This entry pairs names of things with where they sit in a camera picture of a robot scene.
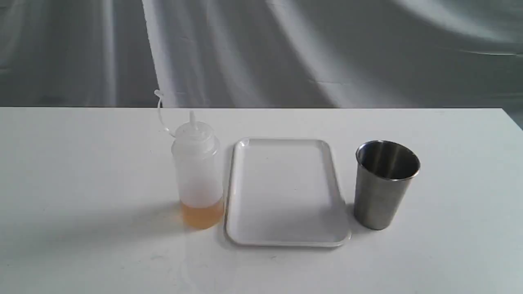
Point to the clear plastic squeeze bottle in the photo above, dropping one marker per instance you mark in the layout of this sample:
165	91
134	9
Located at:
194	149

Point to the stainless steel cup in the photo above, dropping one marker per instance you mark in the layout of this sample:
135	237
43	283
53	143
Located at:
385	170

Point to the white rectangular plastic tray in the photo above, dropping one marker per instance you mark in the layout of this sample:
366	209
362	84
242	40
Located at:
285	192

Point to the grey backdrop cloth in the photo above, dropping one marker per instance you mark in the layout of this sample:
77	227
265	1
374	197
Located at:
263	53

